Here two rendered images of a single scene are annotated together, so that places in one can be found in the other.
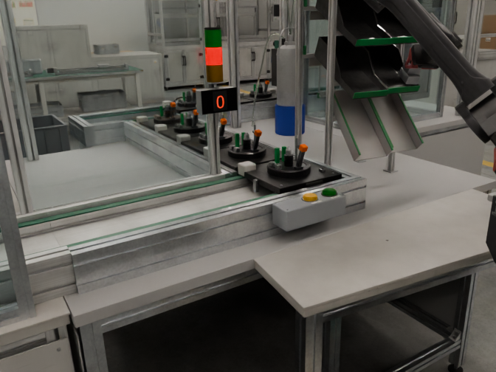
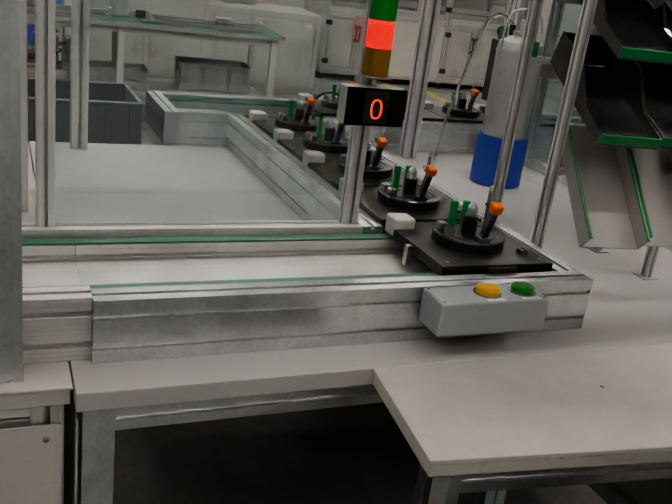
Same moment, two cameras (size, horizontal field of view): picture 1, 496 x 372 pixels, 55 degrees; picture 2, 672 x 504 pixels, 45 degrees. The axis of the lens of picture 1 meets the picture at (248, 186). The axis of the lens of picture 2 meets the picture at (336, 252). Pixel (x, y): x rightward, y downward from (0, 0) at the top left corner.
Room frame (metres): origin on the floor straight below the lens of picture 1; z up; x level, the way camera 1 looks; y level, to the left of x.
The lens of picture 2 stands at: (-0.05, -0.06, 1.45)
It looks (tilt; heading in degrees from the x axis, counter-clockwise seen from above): 20 degrees down; 7
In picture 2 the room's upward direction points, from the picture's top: 8 degrees clockwise
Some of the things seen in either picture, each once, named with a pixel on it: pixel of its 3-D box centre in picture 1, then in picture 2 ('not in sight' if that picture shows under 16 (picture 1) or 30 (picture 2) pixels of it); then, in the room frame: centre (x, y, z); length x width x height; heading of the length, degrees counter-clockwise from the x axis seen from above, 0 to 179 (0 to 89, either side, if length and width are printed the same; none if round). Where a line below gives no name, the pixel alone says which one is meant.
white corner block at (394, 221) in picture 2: (246, 169); (399, 225); (1.50, 0.00, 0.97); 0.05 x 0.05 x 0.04; 31
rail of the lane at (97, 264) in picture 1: (240, 222); (366, 307); (1.19, 0.02, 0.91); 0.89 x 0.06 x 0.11; 121
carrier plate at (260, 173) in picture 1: (288, 173); (465, 246); (1.47, -0.13, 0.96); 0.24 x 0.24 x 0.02; 31
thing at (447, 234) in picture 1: (367, 216); (583, 342); (1.37, -0.37, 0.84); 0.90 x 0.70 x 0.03; 115
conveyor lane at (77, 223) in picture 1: (203, 206); (315, 270); (1.33, 0.14, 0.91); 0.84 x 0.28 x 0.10; 121
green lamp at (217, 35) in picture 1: (212, 38); (384, 5); (1.47, 0.09, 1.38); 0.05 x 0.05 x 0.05
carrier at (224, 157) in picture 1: (246, 142); (410, 183); (1.68, 0.00, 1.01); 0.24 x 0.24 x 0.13; 31
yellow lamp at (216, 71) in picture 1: (214, 73); (376, 61); (1.47, 0.09, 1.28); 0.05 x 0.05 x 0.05
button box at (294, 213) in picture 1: (309, 208); (484, 308); (1.24, -0.17, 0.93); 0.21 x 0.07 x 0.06; 121
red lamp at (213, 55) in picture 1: (213, 55); (380, 34); (1.47, 0.09, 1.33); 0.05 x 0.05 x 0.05
